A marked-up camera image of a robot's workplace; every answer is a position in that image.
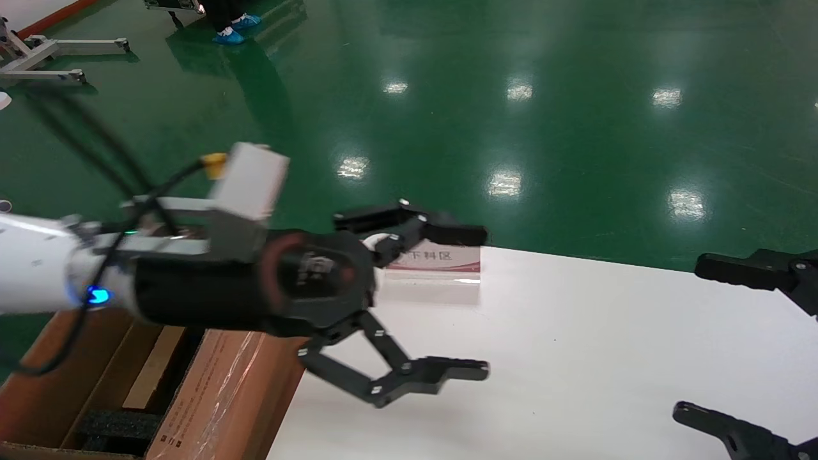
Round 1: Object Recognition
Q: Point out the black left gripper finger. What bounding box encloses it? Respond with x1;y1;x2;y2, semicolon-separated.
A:
297;311;490;410
334;199;488;269

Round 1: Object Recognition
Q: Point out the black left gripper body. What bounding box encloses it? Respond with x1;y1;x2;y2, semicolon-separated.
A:
131;229;378;339

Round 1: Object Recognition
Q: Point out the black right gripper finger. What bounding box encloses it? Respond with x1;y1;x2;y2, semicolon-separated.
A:
671;401;818;460
693;249;818;320

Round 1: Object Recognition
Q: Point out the large cardboard box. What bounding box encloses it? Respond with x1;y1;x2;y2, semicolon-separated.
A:
0;310;309;460

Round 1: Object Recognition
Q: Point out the white pink table sign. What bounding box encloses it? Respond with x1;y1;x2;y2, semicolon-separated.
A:
383;241;482;286

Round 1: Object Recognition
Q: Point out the black foam insert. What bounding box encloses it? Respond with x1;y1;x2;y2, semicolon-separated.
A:
77;409;164;456

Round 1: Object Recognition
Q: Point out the person with blue shoe covers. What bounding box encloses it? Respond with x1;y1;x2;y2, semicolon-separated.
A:
206;0;264;46

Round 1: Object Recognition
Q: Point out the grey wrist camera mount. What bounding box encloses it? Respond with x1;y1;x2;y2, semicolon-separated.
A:
120;142;290;264

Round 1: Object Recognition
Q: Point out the thin black cable yellow tag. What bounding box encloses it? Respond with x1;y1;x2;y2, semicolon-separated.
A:
0;152;229;379

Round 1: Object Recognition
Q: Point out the grey metal floor frame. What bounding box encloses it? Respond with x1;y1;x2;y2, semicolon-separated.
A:
0;16;131;87

